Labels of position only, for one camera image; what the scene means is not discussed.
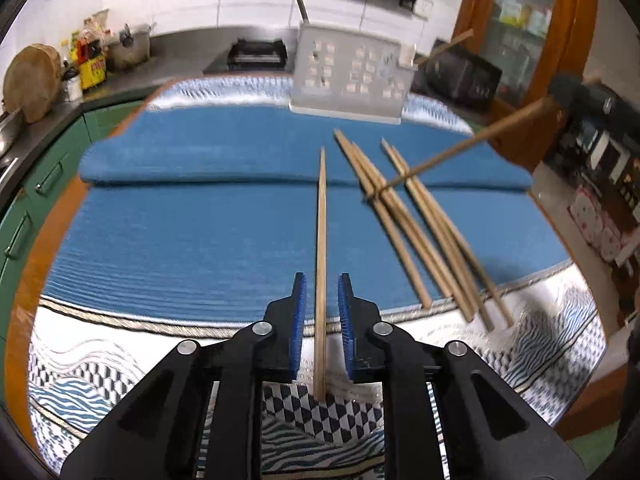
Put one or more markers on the green kitchen cabinets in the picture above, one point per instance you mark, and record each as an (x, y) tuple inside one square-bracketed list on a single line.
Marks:
[(45, 185)]

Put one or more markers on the white plastic utensil holder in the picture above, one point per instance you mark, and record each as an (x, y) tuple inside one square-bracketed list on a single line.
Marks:
[(345, 95)]

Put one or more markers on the metal cooking pot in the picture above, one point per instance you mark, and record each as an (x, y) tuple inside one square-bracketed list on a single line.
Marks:
[(129, 50)]

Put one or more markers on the blue ribbed mat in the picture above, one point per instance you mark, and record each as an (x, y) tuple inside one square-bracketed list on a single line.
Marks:
[(200, 240)]

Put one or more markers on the white bottle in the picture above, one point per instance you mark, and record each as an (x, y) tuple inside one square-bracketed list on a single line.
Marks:
[(73, 89)]

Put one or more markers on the white floral packages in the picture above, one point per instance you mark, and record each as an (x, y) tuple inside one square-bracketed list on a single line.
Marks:
[(600, 225)]

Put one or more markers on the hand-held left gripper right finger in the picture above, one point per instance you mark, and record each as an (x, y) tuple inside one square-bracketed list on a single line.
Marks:
[(346, 325)]

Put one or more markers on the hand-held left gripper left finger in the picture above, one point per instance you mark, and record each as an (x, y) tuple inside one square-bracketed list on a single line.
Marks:
[(299, 325)]

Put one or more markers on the black rice cooker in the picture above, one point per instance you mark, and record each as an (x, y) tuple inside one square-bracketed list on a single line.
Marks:
[(465, 80)]

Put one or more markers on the round wooden cutting board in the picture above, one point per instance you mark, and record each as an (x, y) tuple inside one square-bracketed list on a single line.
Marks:
[(32, 82)]

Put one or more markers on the white wall socket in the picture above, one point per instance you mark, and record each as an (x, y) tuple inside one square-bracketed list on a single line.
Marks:
[(423, 8)]

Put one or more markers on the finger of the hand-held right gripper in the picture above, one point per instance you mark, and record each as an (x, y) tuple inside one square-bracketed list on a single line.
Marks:
[(567, 91)]

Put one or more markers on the dark kitchen counter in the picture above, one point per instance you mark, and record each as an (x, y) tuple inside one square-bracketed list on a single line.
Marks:
[(175, 50)]

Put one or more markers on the wooden glass-door cabinet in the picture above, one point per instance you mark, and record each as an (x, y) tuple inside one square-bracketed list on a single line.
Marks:
[(525, 20)]

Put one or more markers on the yellow box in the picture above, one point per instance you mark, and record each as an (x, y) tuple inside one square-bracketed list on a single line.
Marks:
[(94, 72)]

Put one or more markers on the patterned white tablecloth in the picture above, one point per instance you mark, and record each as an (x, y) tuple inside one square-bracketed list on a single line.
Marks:
[(550, 315)]

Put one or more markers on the cluster of condiment bottles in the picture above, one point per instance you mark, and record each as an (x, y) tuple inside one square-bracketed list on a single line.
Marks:
[(87, 35)]

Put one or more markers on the black gas stove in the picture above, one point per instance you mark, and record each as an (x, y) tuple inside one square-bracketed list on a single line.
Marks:
[(257, 54)]

